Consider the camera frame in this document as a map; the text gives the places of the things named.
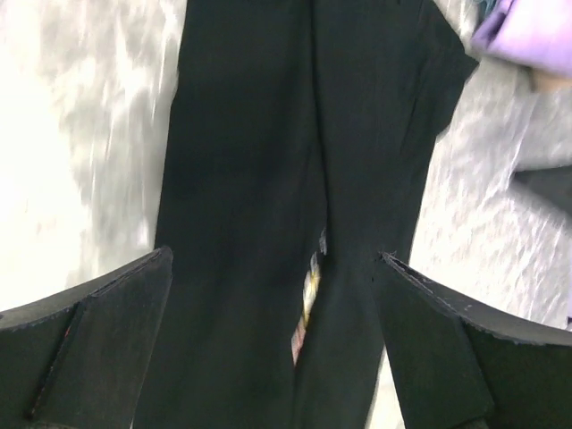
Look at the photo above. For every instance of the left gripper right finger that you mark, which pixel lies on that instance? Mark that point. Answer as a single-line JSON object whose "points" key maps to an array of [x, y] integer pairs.
{"points": [[458, 363]]}

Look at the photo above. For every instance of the teal folded garment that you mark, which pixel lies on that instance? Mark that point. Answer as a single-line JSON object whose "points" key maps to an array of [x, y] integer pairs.
{"points": [[484, 7]]}

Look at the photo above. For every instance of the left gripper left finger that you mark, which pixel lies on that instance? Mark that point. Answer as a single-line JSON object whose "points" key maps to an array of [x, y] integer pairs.
{"points": [[78, 359]]}

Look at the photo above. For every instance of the folded lavender t shirt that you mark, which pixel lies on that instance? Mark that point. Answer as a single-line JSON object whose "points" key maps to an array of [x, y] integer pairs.
{"points": [[532, 33]]}

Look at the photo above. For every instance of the black floral t shirt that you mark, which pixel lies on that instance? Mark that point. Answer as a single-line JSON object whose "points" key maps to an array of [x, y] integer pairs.
{"points": [[299, 142]]}

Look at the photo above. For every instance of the tan folded garment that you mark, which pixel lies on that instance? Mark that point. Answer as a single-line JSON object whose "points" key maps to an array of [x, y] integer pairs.
{"points": [[544, 81]]}

